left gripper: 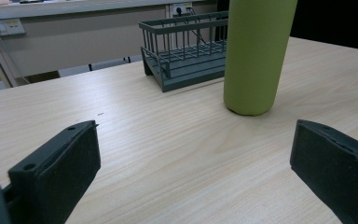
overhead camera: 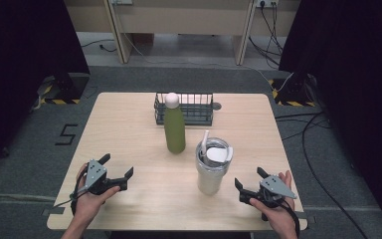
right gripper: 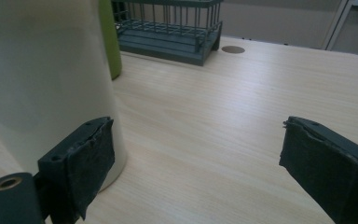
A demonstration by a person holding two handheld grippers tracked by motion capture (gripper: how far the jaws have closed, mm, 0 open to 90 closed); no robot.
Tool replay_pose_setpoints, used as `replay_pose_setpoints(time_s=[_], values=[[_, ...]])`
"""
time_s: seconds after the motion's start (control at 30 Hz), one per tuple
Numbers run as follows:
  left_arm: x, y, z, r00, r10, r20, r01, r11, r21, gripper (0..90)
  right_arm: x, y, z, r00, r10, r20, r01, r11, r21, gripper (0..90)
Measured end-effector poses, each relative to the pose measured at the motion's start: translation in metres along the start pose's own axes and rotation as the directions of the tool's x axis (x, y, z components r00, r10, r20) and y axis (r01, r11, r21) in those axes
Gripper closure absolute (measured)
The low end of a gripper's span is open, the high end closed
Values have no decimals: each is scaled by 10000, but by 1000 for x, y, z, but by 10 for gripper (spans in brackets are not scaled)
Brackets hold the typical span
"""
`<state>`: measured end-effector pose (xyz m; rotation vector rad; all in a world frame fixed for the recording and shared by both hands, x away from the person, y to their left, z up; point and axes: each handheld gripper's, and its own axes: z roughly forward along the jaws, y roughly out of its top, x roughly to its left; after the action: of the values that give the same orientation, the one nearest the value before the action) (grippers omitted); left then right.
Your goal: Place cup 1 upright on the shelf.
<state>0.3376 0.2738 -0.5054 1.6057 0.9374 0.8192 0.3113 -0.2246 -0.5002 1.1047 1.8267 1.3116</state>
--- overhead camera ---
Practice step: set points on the beige desk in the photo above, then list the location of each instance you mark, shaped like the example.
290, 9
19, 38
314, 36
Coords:
179, 20

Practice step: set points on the black stand base striped tape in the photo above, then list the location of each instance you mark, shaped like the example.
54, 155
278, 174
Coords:
293, 93
68, 89

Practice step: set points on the white wall socket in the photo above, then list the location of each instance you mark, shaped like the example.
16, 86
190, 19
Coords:
267, 2

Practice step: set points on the white tumbler cup with straw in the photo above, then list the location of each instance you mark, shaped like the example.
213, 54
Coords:
210, 172

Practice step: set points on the green bottle with white cap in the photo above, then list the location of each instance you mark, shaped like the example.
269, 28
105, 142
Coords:
174, 132

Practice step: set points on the person's right hand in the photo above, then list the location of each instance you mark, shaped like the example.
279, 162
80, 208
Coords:
280, 217

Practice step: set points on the person's left hand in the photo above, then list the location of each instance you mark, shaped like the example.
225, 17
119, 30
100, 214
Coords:
89, 205

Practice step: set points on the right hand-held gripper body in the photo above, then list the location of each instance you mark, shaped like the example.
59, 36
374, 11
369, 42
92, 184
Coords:
275, 186

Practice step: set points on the dark curtain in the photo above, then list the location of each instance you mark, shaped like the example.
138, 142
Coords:
354, 83
23, 66

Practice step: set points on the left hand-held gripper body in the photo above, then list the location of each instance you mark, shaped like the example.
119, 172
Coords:
96, 174

